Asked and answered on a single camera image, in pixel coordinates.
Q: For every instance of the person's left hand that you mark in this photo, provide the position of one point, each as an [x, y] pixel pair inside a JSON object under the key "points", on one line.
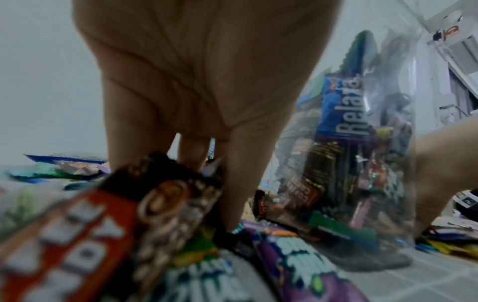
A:
{"points": [[209, 59]]}

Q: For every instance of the person's right hand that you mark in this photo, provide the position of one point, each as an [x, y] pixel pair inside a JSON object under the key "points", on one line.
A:
{"points": [[448, 165]]}

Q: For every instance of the small transparent plastic jar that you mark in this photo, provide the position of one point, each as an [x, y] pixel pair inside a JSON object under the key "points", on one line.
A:
{"points": [[343, 177]]}

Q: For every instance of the pile of colourful candies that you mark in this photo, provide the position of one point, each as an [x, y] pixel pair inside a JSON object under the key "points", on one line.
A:
{"points": [[75, 248]]}

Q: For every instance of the white metal frame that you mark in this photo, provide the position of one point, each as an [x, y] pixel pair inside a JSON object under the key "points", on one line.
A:
{"points": [[459, 53]]}

